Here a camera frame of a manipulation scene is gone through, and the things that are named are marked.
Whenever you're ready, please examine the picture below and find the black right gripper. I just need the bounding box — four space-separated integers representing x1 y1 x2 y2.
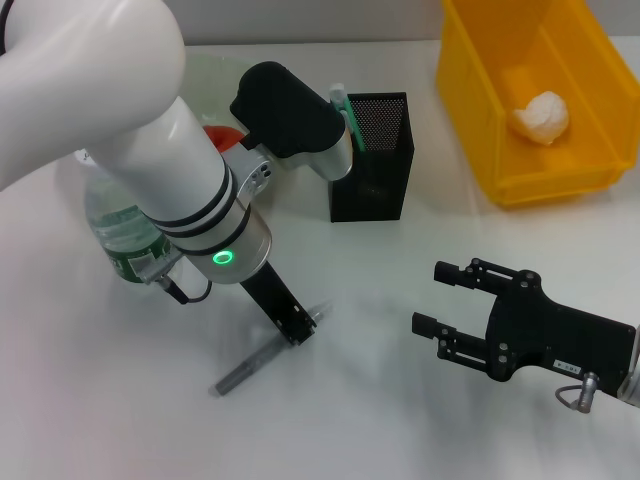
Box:
411 257 639 399

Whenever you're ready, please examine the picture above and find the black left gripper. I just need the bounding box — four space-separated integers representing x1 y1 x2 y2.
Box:
238 260 318 347

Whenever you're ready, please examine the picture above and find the grey pen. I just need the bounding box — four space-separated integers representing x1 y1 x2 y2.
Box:
209 300 334 399

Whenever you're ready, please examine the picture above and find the green utility knife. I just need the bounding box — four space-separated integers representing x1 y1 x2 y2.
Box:
328 82 366 152

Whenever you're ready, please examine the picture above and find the orange fruit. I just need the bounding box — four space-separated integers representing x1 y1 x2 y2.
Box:
204 124 249 154

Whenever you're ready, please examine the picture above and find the white paper ball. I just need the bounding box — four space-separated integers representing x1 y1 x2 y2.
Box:
510 91 571 147

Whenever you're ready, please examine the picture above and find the clear plastic water bottle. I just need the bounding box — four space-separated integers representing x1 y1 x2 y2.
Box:
74 148 211 296

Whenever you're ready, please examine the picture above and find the black mesh pen holder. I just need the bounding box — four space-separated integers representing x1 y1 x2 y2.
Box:
328 92 416 223

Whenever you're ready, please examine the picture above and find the pale green glass fruit plate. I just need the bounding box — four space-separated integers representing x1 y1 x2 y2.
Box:
182 53 261 126

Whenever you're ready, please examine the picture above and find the yellow plastic bin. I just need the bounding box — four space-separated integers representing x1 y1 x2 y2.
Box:
433 0 640 209

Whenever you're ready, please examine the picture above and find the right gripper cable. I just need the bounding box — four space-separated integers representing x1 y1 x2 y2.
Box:
553 370 601 414

